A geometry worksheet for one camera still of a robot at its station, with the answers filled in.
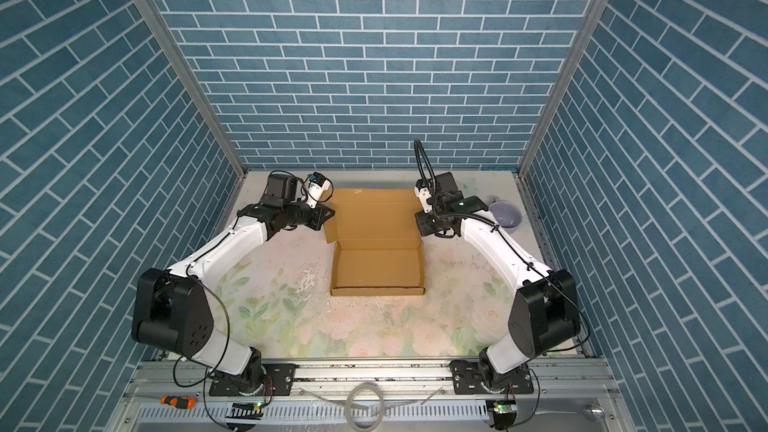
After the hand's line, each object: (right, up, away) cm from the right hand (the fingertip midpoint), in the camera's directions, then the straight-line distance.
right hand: (419, 218), depth 86 cm
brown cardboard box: (-14, -11, +10) cm, 21 cm away
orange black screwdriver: (-57, -42, -17) cm, 73 cm away
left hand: (-25, +2, +1) cm, 25 cm away
